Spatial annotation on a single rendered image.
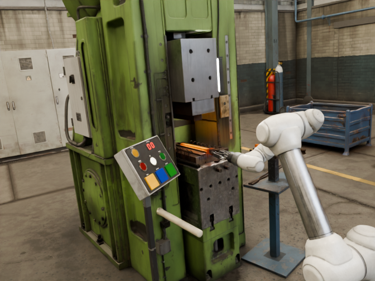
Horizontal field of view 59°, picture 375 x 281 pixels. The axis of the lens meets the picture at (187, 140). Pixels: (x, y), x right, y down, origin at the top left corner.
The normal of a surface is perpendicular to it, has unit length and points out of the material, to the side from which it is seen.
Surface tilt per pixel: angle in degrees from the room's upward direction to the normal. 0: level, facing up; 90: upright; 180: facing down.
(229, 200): 90
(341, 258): 57
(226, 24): 90
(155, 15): 90
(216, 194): 90
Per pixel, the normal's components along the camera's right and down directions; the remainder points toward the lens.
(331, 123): -0.80, 0.18
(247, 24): 0.52, 0.14
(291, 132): 0.33, -0.23
